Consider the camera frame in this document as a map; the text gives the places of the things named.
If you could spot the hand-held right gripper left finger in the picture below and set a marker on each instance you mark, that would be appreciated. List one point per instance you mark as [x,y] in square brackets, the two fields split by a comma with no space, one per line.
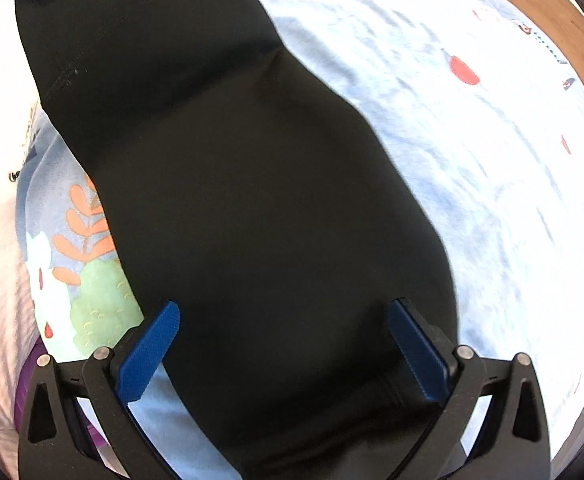
[149,355]

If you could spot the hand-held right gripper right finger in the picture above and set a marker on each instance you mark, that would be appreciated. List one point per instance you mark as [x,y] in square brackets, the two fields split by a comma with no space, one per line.
[421,355]

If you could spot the black pants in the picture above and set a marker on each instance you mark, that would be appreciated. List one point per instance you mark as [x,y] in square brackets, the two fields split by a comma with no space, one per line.
[247,185]

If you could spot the blue printed bed sheet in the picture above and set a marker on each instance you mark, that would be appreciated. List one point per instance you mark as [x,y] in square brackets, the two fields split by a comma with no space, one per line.
[471,160]

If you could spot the wooden headboard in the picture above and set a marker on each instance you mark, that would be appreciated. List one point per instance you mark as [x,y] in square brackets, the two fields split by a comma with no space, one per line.
[561,15]

